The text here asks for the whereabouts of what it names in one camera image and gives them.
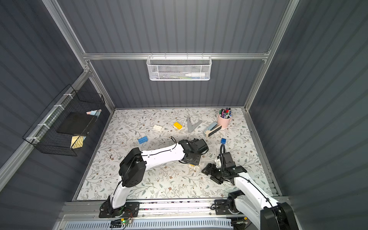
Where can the white marker bottle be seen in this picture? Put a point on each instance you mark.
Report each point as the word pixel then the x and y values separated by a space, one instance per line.
pixel 196 75

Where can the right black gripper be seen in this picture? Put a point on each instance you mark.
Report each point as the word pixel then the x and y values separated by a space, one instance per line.
pixel 212 171

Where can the pink pen cup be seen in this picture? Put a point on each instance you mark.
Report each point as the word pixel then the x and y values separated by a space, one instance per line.
pixel 224 117

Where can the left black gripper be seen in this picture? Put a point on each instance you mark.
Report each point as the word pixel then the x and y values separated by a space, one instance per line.
pixel 194 158

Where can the black wire basket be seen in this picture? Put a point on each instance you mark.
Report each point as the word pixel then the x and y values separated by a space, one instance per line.
pixel 44 136

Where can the black notebook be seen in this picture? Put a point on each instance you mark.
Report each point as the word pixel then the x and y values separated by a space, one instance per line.
pixel 77 124

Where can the long light blue lego brick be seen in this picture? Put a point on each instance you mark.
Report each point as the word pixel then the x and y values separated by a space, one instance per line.
pixel 143 140

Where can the yellow long lego brick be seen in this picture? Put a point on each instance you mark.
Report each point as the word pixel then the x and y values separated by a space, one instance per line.
pixel 177 125

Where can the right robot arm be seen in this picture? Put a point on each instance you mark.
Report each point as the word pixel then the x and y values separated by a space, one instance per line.
pixel 263 211

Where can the yellow sticky notes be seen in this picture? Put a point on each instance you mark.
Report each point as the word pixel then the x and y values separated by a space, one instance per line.
pixel 77 141

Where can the floral table mat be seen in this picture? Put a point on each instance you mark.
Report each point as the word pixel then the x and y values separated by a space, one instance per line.
pixel 174 179

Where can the white lego brick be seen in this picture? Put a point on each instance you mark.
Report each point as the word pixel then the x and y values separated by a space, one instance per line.
pixel 157 128

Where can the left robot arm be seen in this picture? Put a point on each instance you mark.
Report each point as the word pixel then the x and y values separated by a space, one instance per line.
pixel 137 162

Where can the pastel sticky note pad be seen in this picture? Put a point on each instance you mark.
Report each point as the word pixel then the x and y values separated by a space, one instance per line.
pixel 94 112

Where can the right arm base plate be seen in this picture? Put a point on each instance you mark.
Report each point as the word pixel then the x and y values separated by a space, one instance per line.
pixel 224 207

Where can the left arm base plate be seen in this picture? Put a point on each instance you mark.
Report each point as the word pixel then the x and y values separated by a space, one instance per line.
pixel 130 209

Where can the grey V-shaped bracket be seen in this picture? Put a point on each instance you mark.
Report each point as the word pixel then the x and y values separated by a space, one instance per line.
pixel 190 126

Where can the white wire mesh basket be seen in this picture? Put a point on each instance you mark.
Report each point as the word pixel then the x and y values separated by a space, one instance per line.
pixel 175 68

